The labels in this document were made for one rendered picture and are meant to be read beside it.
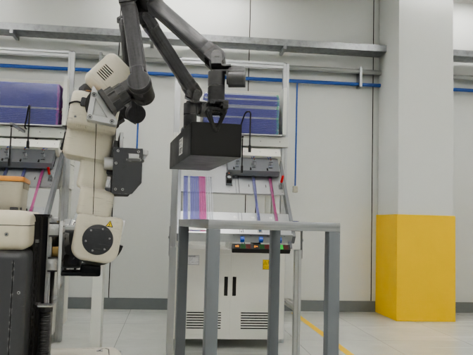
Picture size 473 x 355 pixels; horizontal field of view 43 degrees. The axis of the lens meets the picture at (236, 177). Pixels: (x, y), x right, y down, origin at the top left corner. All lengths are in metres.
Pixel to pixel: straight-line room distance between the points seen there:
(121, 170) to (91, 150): 0.13
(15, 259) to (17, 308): 0.15
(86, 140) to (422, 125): 3.77
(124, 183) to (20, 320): 0.55
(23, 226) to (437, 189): 4.08
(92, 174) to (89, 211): 0.14
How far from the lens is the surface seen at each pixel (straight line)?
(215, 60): 2.03
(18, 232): 1.96
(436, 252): 5.41
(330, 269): 2.03
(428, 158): 5.42
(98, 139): 2.16
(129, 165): 2.10
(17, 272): 1.97
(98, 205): 2.11
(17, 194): 2.13
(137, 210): 5.45
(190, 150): 1.98
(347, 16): 6.02
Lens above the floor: 0.79
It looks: 4 degrees up
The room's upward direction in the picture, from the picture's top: 2 degrees clockwise
